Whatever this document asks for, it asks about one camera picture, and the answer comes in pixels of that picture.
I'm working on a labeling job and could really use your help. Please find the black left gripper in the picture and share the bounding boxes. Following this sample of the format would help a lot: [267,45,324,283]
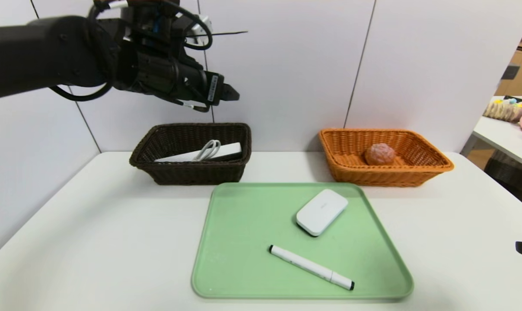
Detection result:
[174,58,240,107]

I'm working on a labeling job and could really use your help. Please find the white marker pen black tip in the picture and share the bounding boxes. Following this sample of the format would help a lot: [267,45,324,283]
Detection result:
[268,244,355,291]

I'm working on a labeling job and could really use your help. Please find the white power strip with cable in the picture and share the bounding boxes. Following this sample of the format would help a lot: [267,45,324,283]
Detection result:
[154,140,243,163]

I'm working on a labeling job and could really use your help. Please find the white background table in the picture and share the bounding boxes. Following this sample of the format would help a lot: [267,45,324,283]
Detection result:
[460,96,522,169]

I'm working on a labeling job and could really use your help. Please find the white rounded plastic box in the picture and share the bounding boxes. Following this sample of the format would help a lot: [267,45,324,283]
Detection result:
[296,189,349,237]

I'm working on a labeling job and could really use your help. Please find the light green plastic tray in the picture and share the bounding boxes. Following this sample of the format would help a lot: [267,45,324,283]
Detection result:
[191,182,414,300]

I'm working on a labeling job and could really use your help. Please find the tan plush toy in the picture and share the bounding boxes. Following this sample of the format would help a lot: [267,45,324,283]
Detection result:
[483,100,522,124]

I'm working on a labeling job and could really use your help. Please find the orange wicker basket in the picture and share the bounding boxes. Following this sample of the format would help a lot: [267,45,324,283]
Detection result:
[318,128,454,187]

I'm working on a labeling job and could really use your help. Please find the dark brown wicker basket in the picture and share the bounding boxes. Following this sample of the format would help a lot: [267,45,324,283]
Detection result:
[129,123,252,186]

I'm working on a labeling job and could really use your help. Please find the black left camera cable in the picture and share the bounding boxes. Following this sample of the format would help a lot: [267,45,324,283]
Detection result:
[175,0,213,51]

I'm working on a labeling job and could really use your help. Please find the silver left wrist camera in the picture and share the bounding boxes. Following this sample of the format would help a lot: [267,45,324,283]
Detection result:
[184,15,213,44]

